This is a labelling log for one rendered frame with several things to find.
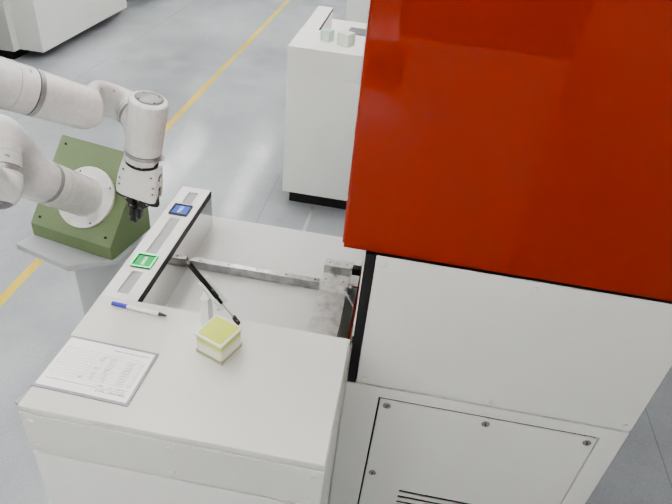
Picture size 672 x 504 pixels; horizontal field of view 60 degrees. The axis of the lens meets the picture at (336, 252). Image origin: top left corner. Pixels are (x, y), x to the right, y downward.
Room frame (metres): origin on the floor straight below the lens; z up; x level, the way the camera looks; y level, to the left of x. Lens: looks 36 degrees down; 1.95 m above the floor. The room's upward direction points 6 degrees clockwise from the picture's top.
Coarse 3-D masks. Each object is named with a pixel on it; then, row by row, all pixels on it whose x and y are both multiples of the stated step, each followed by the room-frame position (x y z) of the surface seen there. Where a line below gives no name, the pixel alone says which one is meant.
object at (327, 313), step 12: (348, 276) 1.33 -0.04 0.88; (324, 300) 1.21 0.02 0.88; (336, 300) 1.22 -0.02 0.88; (312, 312) 1.16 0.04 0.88; (324, 312) 1.17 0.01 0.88; (336, 312) 1.17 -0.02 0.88; (312, 324) 1.11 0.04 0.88; (324, 324) 1.12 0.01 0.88; (336, 324) 1.12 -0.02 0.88; (336, 336) 1.08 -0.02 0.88
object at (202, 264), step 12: (204, 264) 1.36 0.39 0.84; (216, 264) 1.36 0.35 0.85; (228, 264) 1.36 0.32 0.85; (240, 276) 1.35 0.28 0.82; (252, 276) 1.34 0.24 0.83; (264, 276) 1.34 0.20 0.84; (276, 276) 1.34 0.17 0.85; (288, 276) 1.34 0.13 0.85; (300, 276) 1.34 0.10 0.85; (312, 288) 1.33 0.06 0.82
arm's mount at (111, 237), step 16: (64, 144) 1.60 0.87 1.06; (80, 144) 1.60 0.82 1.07; (96, 144) 1.59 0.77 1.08; (64, 160) 1.57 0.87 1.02; (80, 160) 1.56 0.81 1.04; (96, 160) 1.55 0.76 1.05; (112, 160) 1.55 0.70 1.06; (112, 176) 1.51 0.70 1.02; (48, 208) 1.47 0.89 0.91; (112, 208) 1.44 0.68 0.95; (128, 208) 1.46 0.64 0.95; (144, 208) 1.52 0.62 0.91; (32, 224) 1.44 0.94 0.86; (48, 224) 1.43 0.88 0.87; (64, 224) 1.42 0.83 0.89; (112, 224) 1.41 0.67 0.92; (128, 224) 1.45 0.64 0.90; (144, 224) 1.52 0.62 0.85; (64, 240) 1.41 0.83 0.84; (80, 240) 1.39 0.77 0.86; (96, 240) 1.38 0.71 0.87; (112, 240) 1.37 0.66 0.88; (128, 240) 1.44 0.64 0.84; (112, 256) 1.36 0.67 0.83
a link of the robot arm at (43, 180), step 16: (0, 128) 1.24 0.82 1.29; (16, 128) 1.28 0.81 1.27; (0, 144) 1.21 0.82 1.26; (16, 144) 1.24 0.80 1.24; (32, 144) 1.30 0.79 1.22; (0, 160) 1.18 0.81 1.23; (16, 160) 1.21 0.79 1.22; (32, 160) 1.29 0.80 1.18; (48, 160) 1.34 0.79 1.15; (32, 176) 1.28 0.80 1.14; (48, 176) 1.29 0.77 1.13; (32, 192) 1.26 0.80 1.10; (48, 192) 1.28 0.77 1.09
